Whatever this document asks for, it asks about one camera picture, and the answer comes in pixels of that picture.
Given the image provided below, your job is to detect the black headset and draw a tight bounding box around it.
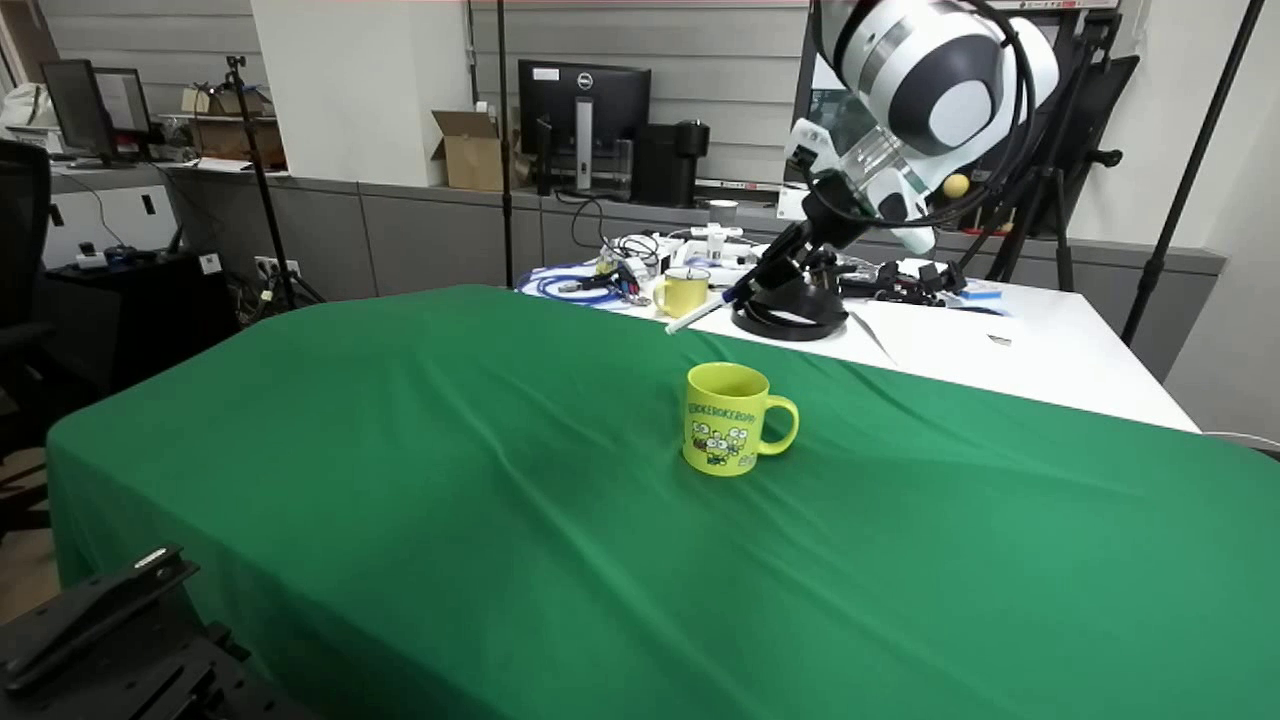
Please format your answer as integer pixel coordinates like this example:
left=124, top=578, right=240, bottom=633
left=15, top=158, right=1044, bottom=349
left=874, top=256, right=971, bottom=308

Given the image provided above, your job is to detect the black light stand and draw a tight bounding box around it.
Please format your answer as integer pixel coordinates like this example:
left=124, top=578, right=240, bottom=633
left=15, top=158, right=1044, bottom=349
left=215, top=50, right=326, bottom=317

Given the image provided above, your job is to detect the green tablecloth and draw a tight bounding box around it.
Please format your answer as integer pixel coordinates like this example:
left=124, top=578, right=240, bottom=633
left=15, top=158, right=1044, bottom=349
left=46, top=278, right=1280, bottom=720

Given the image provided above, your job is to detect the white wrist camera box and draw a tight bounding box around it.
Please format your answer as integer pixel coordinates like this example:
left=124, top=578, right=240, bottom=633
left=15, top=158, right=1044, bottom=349
left=784, top=115, right=865, bottom=193

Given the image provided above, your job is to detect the brown cardboard box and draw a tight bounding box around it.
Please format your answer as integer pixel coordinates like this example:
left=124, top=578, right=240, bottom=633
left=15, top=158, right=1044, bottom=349
left=186, top=111, right=292, bottom=173

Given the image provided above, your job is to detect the black camera tripod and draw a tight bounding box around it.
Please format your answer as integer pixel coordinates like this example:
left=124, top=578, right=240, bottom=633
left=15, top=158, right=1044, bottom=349
left=977, top=11, right=1133, bottom=292

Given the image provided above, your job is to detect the dark desk monitor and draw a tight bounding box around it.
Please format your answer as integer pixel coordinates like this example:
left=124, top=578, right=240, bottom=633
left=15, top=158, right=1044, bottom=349
left=38, top=54, right=158, bottom=155

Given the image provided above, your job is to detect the black Dell monitor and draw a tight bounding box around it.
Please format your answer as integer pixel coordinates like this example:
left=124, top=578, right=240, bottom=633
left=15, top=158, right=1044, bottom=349
left=516, top=54, right=658, bottom=195

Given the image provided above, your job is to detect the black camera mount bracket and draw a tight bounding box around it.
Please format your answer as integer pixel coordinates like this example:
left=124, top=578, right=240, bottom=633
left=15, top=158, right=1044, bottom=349
left=0, top=539, right=311, bottom=720

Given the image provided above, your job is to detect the white device clutter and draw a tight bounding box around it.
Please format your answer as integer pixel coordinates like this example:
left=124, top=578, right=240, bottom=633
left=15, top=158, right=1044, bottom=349
left=598, top=221, right=792, bottom=292

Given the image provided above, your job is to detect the slanted black pole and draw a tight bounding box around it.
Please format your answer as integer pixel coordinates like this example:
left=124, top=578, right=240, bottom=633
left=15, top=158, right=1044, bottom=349
left=1115, top=0, right=1273, bottom=349

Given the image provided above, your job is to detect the thin grey pen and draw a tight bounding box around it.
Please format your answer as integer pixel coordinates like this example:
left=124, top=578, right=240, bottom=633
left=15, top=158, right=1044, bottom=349
left=849, top=308, right=892, bottom=354

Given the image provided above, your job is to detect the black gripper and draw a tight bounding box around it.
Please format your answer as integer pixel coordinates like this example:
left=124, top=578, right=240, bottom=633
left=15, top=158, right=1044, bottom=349
left=737, top=167, right=887, bottom=305

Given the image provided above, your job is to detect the yellow cartoon print mug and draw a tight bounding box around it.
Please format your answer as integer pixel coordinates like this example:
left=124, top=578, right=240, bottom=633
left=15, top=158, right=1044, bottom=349
left=680, top=360, right=806, bottom=484

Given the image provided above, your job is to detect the small pale yellow cup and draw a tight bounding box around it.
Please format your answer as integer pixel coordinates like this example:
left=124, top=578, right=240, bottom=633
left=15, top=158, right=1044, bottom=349
left=653, top=272, right=716, bottom=321

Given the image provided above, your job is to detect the blue coiled cable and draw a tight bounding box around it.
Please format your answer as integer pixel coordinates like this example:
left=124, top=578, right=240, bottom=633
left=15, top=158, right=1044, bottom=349
left=533, top=263, right=633, bottom=308

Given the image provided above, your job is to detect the black office chair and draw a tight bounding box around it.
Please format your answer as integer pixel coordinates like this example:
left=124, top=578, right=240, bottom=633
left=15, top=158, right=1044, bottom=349
left=0, top=137, right=56, bottom=364

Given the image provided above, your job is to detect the vertical black pole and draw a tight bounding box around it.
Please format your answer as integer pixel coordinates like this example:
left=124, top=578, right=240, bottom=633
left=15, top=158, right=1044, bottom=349
left=492, top=0, right=520, bottom=292

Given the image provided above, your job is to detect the black cabinet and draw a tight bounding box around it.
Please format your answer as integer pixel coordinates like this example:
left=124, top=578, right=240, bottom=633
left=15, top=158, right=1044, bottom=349
left=38, top=253, right=246, bottom=390

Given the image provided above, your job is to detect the open cardboard box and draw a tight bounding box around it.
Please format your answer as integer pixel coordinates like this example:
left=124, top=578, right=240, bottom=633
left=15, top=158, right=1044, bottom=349
left=427, top=108, right=508, bottom=200

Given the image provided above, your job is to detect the black computer tower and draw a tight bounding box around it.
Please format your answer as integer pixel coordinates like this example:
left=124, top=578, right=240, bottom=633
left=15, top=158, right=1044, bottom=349
left=630, top=120, right=716, bottom=213

